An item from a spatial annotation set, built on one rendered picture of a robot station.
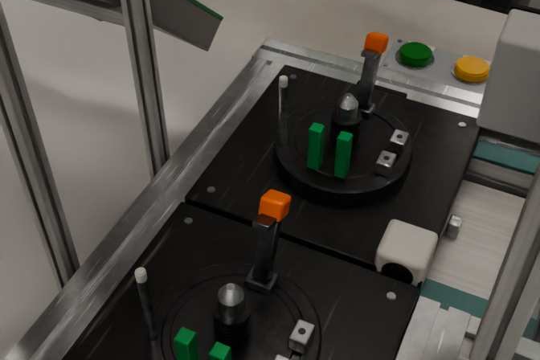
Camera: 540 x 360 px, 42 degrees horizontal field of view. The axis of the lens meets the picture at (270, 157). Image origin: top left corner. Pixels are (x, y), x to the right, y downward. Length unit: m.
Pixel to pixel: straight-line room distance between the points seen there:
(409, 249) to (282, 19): 0.59
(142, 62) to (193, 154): 0.12
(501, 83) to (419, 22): 0.70
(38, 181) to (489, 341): 0.38
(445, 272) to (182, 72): 0.50
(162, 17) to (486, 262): 0.41
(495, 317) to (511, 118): 0.17
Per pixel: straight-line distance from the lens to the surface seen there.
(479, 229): 0.77
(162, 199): 0.72
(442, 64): 0.90
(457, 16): 1.19
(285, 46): 0.90
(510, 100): 0.47
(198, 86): 1.01
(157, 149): 0.78
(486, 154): 0.81
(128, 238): 0.69
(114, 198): 0.86
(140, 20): 0.68
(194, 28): 0.81
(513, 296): 0.56
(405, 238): 0.65
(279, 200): 0.55
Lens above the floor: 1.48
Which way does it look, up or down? 44 degrees down
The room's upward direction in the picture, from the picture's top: straight up
